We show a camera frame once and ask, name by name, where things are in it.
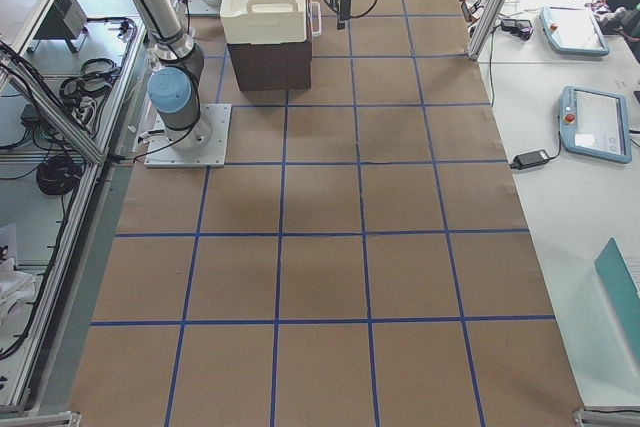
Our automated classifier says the white drawer handle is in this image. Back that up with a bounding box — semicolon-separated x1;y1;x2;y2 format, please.
309;1;322;38

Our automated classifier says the white plastic tray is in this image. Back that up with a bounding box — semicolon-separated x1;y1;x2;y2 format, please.
220;0;307;45

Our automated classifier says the dark wooden cabinet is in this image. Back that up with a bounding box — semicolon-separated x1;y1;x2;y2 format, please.
228;39;312;91

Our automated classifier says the upper blue teach pendant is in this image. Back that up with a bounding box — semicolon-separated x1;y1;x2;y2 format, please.
539;7;610;57

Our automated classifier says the blue teach pendant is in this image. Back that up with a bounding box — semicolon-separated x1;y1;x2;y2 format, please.
539;7;610;57
559;86;632;164

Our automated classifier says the black power adapter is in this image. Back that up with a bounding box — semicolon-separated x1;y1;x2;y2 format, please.
510;149;551;171

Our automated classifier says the lower blue teach pendant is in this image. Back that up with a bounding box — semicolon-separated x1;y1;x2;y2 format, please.
559;86;632;164

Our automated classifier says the grey metal box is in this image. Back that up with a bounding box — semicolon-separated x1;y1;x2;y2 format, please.
27;0;88;53

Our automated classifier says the teal board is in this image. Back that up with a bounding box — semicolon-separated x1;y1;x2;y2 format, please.
595;238;639;358

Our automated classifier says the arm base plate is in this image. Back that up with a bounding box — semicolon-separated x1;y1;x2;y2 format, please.
143;104;232;168

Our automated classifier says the black cable coil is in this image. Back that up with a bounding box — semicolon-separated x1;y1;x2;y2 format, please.
35;154;81;197

